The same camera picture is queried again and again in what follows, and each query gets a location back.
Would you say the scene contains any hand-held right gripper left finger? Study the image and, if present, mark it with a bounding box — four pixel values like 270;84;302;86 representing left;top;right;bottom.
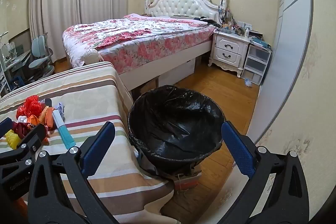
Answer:
28;121;132;224

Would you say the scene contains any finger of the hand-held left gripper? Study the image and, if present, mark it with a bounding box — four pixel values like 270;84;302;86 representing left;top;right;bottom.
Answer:
0;126;47;169
0;117;13;138

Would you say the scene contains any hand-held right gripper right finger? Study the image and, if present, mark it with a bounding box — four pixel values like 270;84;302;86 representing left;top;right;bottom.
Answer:
221;121;310;224

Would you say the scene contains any black trash bag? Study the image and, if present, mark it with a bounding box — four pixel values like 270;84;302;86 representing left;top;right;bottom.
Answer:
128;85;227;182

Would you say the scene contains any yellow plastic item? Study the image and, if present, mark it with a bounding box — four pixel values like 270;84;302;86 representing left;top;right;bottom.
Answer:
5;130;23;149

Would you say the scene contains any red plastic bag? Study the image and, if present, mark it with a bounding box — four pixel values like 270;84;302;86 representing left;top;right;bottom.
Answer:
12;122;49;143

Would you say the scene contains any orange folded cloth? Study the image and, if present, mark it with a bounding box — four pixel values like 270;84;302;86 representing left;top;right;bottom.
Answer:
26;106;57;132

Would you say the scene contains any teal and white box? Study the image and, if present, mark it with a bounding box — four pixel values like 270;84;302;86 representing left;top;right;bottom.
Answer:
52;110;77;149

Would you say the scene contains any red plastic mesh pompom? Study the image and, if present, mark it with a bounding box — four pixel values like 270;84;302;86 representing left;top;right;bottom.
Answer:
16;97;42;119

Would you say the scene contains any striped tablecloth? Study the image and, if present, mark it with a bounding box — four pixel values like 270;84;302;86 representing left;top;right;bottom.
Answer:
0;61;175;224

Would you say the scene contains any red cardboard piece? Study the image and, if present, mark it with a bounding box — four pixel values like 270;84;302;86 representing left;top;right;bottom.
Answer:
172;170;203;191

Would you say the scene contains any study desk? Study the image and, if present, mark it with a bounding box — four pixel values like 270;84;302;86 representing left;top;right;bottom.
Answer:
0;51;32;90

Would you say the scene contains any grey-blue desk chair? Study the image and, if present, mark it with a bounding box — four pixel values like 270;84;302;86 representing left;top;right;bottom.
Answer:
28;35;55;76

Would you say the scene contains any clear plastic drawer unit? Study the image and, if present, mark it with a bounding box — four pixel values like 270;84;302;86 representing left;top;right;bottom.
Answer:
241;43;271;86

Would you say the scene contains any white storage box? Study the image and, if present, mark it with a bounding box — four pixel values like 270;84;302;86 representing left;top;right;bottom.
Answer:
159;59;196;86

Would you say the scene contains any white nightstand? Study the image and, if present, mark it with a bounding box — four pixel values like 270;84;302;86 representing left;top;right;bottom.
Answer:
208;30;251;78

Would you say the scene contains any teal book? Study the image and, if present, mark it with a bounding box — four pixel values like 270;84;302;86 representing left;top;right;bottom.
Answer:
249;36;273;52

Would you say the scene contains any wardrobe sliding door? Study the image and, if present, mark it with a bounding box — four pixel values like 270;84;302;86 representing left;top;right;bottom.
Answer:
247;0;315;146

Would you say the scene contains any floral blanket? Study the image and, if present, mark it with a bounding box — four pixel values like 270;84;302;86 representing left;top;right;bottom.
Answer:
62;13;217;75

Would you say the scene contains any cluster of small bottles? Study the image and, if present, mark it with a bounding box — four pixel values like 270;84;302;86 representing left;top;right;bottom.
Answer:
219;0;263;38

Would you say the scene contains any white bed with tufted headboard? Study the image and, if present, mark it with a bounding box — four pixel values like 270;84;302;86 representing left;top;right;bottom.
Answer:
63;0;226;93

